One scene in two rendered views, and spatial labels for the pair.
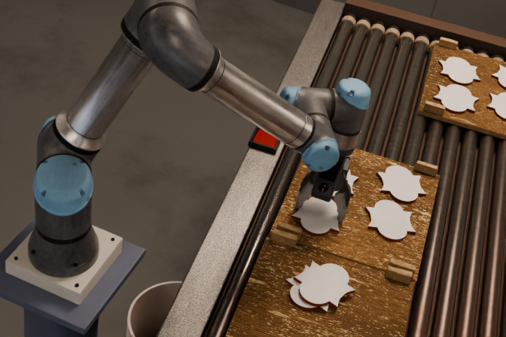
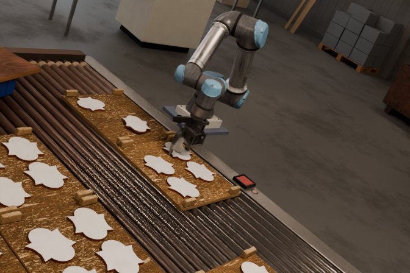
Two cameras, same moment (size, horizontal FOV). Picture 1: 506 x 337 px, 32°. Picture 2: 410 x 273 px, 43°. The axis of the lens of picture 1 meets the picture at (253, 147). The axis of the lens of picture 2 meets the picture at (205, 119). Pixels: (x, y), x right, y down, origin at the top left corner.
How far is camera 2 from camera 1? 3.15 m
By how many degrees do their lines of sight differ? 94
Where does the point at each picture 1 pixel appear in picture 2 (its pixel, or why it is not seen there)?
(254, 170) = (222, 167)
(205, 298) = (154, 114)
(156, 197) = not seen: outside the picture
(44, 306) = not seen: hidden behind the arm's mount
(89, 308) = (171, 111)
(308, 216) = not seen: hidden behind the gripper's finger
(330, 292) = (130, 120)
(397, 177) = (188, 187)
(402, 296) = (111, 137)
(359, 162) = (210, 190)
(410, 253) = (133, 156)
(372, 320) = (108, 124)
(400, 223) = (154, 164)
